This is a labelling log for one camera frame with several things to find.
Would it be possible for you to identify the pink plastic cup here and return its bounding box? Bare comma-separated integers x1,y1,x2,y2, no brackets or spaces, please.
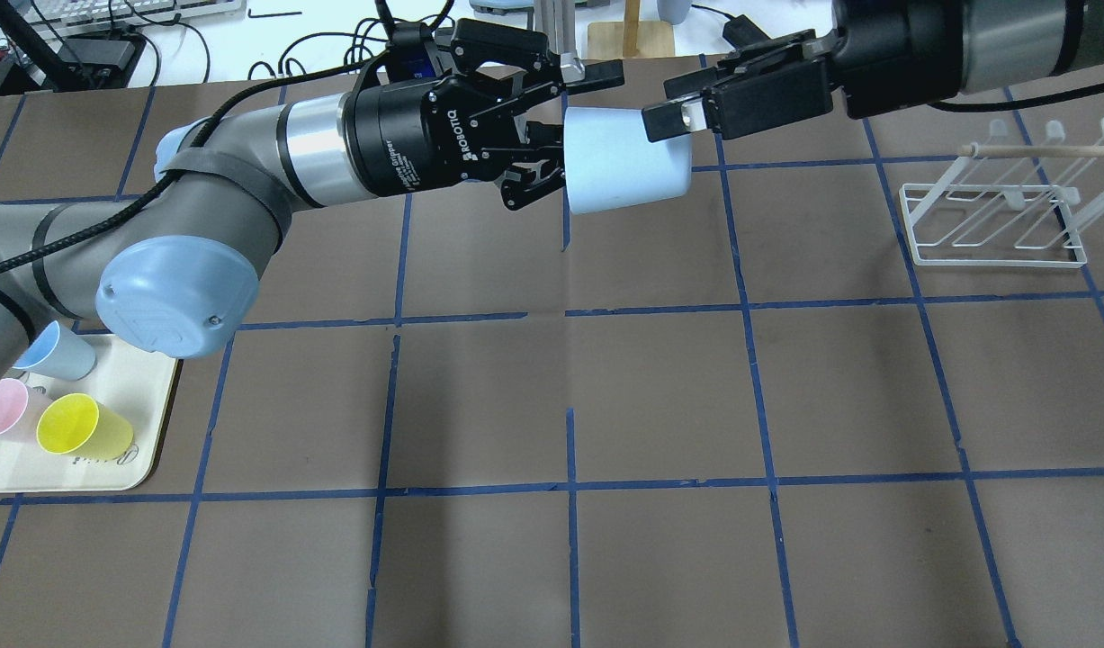
0,378,51,446

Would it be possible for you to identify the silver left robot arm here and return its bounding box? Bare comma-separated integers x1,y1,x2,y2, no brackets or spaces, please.
0,18,624,379

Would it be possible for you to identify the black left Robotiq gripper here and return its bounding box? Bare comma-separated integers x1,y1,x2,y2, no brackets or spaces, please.
343,20,713,210

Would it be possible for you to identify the black power adapter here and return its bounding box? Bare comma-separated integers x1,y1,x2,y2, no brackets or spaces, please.
722,15,779,53

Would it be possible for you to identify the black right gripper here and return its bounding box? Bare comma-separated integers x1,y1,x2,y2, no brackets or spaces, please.
664,1,965,140

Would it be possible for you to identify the yellow plastic cup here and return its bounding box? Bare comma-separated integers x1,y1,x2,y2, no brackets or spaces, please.
38,393,135,461

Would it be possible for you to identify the light blue cup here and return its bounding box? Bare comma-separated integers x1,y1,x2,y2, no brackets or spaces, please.
563,106,692,216

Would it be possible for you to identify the white wire cup rack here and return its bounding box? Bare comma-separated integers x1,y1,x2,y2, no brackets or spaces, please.
898,118,1104,269

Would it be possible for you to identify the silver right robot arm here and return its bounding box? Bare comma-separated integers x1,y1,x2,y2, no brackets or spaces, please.
643,1,1104,142

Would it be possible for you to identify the wooden mug tree stand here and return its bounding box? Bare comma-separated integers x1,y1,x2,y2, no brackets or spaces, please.
583,1,676,60

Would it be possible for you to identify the blue plastic cup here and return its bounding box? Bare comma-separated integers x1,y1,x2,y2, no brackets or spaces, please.
12,321,96,382

